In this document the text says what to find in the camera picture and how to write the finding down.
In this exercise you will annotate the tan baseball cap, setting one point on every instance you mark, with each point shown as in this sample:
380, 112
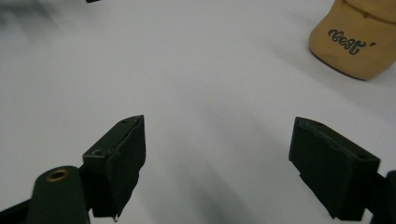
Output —
355, 37

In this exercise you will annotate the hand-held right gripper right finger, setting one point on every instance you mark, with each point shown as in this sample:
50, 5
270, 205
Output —
333, 168

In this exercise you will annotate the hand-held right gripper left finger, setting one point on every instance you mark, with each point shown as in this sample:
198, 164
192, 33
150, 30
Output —
120, 161

